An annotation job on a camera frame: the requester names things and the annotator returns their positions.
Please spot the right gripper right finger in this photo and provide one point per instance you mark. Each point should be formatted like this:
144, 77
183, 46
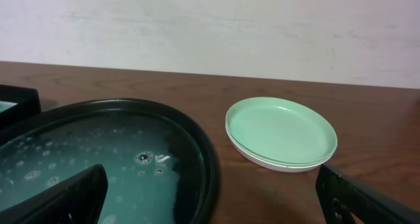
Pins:
343, 198

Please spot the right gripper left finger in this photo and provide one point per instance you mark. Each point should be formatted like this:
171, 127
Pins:
78, 199

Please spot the mint plate top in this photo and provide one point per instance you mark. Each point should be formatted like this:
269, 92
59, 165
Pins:
236, 143

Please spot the mint plate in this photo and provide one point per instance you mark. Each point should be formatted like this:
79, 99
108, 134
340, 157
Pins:
236, 143
280, 131

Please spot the black round tray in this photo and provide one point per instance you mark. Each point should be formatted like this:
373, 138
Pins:
160, 164

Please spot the black rectangular water tray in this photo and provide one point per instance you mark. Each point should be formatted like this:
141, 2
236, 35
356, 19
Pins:
18, 103

